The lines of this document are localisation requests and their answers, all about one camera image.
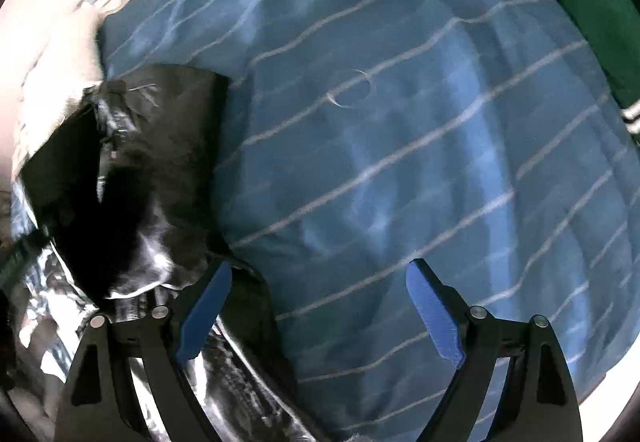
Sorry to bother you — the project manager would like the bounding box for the black shiny garment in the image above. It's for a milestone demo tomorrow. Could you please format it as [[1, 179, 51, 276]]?
[[15, 63, 321, 442]]

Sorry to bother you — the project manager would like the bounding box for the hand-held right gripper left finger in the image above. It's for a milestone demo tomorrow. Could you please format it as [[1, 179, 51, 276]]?
[[54, 259, 234, 442]]

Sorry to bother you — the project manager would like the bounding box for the blue striped bed sheet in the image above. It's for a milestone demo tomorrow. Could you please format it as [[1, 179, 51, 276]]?
[[10, 0, 635, 442]]

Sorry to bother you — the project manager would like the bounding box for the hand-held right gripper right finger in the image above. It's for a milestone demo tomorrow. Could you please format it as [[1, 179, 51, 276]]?
[[406, 258, 585, 442]]

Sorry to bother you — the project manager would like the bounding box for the green cloth with white stripes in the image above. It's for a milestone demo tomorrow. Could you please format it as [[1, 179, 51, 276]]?
[[554, 0, 640, 143]]

